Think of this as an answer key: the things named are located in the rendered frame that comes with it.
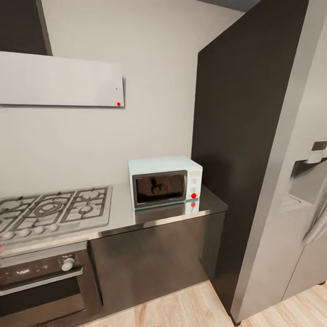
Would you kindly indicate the range hood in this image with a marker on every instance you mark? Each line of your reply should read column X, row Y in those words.
column 30, row 74

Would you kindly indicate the oven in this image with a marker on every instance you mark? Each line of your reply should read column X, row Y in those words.
column 54, row 287

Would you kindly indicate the microwave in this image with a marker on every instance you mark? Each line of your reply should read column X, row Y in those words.
column 160, row 180

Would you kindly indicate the fridge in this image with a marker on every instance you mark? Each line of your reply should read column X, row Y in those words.
column 260, row 135

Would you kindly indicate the burner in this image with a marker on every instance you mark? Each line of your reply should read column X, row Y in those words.
column 41, row 215

